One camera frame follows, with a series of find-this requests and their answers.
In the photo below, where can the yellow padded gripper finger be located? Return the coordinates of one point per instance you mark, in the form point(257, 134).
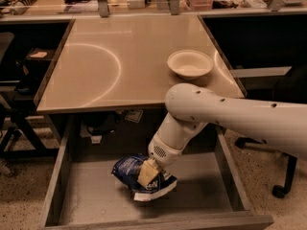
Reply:
point(148, 172)

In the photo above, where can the black office chair left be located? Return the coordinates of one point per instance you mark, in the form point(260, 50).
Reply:
point(21, 79)

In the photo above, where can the grey cabinet with tabletop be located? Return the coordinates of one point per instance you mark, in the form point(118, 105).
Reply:
point(120, 62)

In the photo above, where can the blue chip bag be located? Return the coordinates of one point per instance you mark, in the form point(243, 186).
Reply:
point(127, 171)

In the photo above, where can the white paper bowl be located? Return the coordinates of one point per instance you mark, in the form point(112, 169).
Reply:
point(190, 64)

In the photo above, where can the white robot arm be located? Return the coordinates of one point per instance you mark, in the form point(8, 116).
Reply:
point(191, 108)

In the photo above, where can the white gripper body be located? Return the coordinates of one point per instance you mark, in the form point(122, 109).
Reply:
point(163, 152)

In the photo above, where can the open grey drawer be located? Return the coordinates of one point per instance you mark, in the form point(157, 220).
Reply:
point(95, 187)

